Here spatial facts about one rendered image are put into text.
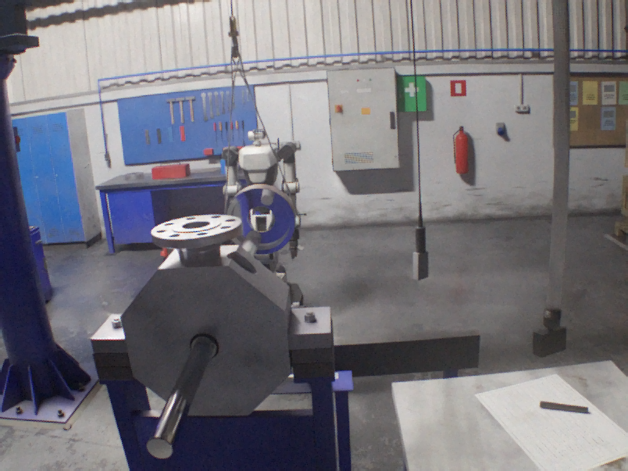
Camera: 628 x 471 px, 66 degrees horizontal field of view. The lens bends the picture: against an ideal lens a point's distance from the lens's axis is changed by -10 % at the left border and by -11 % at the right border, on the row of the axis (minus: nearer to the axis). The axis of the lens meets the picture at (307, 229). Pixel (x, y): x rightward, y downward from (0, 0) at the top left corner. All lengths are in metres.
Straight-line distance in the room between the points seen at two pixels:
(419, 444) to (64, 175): 6.15
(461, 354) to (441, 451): 0.67
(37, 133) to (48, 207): 0.96
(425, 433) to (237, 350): 0.57
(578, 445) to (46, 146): 6.61
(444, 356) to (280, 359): 0.72
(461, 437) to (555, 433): 0.26
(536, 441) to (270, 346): 0.77
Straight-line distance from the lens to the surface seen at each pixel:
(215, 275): 1.45
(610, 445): 1.53
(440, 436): 1.49
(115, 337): 1.64
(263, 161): 3.84
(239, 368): 1.57
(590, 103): 7.31
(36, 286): 3.45
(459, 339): 2.00
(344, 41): 6.67
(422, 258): 2.40
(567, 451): 1.48
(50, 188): 7.19
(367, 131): 6.30
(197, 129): 6.80
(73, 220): 7.13
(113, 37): 7.27
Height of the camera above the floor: 1.77
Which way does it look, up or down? 15 degrees down
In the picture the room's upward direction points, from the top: 4 degrees counter-clockwise
